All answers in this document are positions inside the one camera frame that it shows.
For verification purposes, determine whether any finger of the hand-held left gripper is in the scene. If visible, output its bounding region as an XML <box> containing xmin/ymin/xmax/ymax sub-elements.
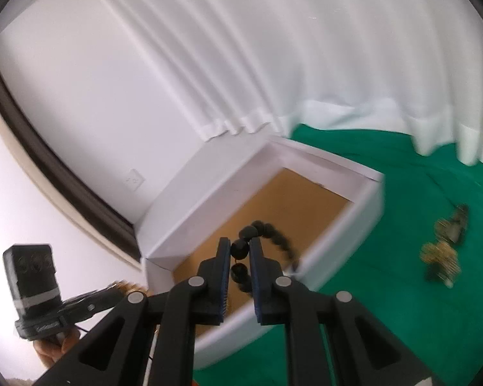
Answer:
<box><xmin>61</xmin><ymin>287</ymin><xmax>147</xmax><ymax>325</ymax></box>

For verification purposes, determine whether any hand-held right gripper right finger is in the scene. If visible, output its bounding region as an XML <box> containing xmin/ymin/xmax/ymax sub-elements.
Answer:
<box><xmin>250</xmin><ymin>237</ymin><xmax>435</xmax><ymax>386</ymax></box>

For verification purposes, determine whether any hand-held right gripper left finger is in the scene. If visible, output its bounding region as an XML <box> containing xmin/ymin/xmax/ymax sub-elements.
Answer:
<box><xmin>32</xmin><ymin>237</ymin><xmax>231</xmax><ymax>386</ymax></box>

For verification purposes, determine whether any black bead bracelet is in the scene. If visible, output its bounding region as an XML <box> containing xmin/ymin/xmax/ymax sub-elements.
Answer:
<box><xmin>230</xmin><ymin>220</ymin><xmax>302</xmax><ymax>294</ymax></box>

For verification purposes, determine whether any white cardboard box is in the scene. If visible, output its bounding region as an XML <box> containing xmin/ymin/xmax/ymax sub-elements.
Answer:
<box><xmin>135</xmin><ymin>134</ymin><xmax>385</xmax><ymax>371</ymax></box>

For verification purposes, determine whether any person's left hand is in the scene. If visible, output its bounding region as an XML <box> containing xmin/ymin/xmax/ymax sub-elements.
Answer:
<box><xmin>34</xmin><ymin>327</ymin><xmax>82</xmax><ymax>371</ymax></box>

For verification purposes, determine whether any green velvet cloth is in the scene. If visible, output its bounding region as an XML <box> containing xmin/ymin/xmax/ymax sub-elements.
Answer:
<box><xmin>193</xmin><ymin>124</ymin><xmax>483</xmax><ymax>386</ymax></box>

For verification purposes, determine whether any white curtain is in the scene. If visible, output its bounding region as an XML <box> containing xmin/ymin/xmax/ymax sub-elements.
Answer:
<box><xmin>402</xmin><ymin>0</ymin><xmax>483</xmax><ymax>167</ymax></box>
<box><xmin>76</xmin><ymin>0</ymin><xmax>418</xmax><ymax>142</ymax></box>

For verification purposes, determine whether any dark wooden frame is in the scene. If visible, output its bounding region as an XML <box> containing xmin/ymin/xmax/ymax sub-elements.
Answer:
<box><xmin>0</xmin><ymin>40</ymin><xmax>142</xmax><ymax>271</ymax></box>

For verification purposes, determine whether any white wall outlet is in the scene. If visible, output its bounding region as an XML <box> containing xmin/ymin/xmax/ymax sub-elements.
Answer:
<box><xmin>124</xmin><ymin>168</ymin><xmax>146</xmax><ymax>191</ymax></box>

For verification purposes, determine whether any gold coin chain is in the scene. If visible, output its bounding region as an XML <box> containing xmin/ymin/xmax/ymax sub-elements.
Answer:
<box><xmin>435</xmin><ymin>204</ymin><xmax>470</xmax><ymax>246</ymax></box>

